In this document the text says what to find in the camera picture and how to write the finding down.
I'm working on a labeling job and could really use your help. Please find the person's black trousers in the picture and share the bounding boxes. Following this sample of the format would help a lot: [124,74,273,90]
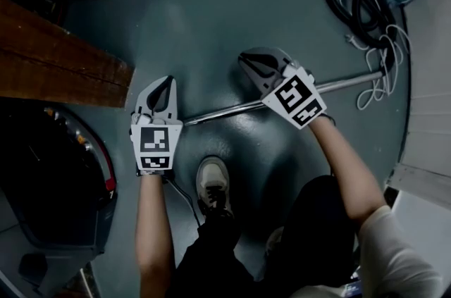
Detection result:
[173,174,361,298]

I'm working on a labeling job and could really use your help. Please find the black vacuum hose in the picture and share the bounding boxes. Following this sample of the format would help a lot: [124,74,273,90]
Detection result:
[323,0,401,51]

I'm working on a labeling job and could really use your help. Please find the dark machine with red trim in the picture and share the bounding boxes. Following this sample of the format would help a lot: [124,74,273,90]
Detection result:
[0,101,119,257]

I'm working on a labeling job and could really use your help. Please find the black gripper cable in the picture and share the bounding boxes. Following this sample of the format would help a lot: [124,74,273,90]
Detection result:
[162,175,202,228]

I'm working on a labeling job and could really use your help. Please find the person's white sleeve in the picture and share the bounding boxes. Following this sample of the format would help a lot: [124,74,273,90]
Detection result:
[292,204,445,298]

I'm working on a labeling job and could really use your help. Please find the silver vacuum cleaner wand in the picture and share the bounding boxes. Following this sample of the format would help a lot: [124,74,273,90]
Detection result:
[183,70,385,127]

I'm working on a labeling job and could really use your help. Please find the brown wooden board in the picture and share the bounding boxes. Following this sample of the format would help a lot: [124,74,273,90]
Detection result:
[0,0,135,109]

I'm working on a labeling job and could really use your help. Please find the person's right forearm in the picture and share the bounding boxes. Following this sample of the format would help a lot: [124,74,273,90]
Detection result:
[309,114,388,229]

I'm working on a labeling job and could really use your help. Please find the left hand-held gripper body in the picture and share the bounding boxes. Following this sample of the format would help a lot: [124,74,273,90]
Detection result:
[129,105,185,178]

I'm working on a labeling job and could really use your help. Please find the person's left forearm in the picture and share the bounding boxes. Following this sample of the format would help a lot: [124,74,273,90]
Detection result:
[135,172,177,298]

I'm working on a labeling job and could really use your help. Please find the white power cable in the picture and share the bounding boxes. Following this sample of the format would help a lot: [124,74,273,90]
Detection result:
[338,0,412,111]

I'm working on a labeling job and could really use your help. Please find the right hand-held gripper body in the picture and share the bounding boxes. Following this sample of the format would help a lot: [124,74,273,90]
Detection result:
[259,58,328,130]

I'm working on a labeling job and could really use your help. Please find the person's beige shoe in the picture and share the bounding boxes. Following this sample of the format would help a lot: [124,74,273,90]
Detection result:
[264,225,285,257]
[195,155,235,219]

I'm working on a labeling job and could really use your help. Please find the person's beige right shoe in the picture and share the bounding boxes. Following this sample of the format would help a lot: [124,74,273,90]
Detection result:
[264,225,285,257]

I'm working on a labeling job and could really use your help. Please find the person's beige left shoe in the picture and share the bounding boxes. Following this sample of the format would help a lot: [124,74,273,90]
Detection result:
[195,155,235,219]

